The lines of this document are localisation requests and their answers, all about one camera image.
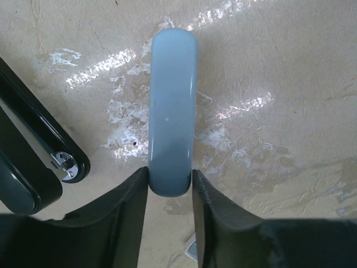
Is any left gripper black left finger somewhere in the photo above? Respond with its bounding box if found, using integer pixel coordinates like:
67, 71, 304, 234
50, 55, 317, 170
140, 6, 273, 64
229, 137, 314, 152
1, 167, 148, 267

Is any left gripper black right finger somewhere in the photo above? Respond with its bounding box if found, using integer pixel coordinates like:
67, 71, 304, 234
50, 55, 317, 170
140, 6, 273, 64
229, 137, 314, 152
192, 170, 356, 267

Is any staple box tray with staples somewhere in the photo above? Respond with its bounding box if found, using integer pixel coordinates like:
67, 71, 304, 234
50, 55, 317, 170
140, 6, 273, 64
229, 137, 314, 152
184, 234, 197, 261

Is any black stapler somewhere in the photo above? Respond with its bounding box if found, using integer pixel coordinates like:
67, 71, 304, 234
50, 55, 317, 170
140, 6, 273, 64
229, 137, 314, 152
1, 60, 90, 215

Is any light blue stapler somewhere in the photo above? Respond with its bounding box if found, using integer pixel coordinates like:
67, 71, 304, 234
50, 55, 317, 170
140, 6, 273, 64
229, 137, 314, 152
148, 28, 198, 197

